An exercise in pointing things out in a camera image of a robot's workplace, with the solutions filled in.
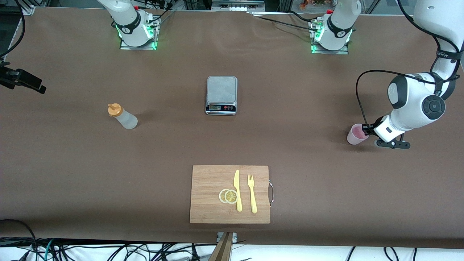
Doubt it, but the bamboo cutting board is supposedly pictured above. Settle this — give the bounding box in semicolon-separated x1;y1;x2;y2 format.
189;165;271;224

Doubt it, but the wooden post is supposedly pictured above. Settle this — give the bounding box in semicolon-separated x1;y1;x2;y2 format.
208;232;234;261

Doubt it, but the silver digital kitchen scale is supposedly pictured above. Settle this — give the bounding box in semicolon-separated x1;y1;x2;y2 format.
205;75;238;116

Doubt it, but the yellow plastic fork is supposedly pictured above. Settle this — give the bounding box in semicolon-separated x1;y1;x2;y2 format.
247;174;258;214

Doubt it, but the aluminium frame profile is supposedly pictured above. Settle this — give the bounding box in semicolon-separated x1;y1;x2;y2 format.
14;0;36;16

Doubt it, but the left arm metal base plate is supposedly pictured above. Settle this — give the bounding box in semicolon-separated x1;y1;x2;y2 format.
311;18;349;55

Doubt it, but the yellow plastic knife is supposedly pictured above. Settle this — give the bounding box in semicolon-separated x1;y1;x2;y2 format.
233;169;243;212

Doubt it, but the pink plastic cup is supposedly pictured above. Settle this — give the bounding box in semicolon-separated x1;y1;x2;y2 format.
347;123;370;145

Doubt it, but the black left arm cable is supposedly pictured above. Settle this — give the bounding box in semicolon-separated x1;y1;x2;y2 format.
356;0;461;126

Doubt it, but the translucent sauce bottle orange cap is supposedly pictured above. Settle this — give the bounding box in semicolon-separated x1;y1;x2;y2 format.
108;103;138;130

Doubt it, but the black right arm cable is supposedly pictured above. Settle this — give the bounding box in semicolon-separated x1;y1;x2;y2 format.
0;0;25;58

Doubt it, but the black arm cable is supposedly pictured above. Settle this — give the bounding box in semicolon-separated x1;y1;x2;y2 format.
0;0;25;58
356;0;461;126

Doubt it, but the teal floor cable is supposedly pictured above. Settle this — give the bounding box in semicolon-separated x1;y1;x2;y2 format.
34;238;55;261

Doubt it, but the black cable on tabletop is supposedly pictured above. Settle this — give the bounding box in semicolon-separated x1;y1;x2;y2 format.
250;12;315;32

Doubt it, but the black looped floor cable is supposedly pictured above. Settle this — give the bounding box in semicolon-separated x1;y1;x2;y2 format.
0;219;39;261

